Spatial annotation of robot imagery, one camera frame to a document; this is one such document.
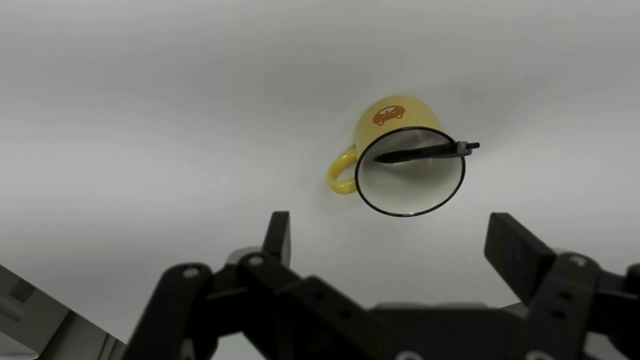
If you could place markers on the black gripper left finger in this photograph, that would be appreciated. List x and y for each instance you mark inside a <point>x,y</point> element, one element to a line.
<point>278,237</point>

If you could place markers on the black pen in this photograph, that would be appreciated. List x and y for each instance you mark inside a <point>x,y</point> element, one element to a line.
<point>427,152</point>

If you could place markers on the yellow enamel mug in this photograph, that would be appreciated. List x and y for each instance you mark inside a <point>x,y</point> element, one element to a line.
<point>392,143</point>

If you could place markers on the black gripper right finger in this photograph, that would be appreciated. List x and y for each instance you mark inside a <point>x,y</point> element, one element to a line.
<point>516,256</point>

